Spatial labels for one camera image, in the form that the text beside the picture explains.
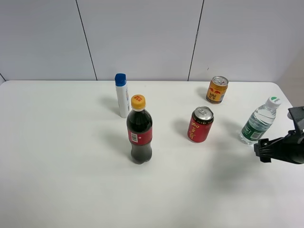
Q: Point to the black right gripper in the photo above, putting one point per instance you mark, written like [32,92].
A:
[289,148]

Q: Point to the water bottle green label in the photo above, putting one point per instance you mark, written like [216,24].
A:
[260,121]

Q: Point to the gold energy drink can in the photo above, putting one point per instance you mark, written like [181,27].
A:
[217,89]

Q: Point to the red herbal tea can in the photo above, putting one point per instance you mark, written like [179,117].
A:
[201,121]

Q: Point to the cola bottle yellow cap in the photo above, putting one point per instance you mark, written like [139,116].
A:
[139,126]

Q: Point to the white bottle blue cap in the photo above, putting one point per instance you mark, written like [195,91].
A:
[122,94]

